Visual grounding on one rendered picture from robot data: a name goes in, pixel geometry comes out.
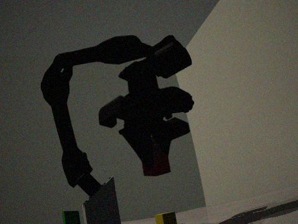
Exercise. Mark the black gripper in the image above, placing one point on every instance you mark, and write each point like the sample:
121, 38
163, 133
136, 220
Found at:
146, 132

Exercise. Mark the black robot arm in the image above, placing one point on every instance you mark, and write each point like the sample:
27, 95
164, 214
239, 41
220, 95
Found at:
164, 59

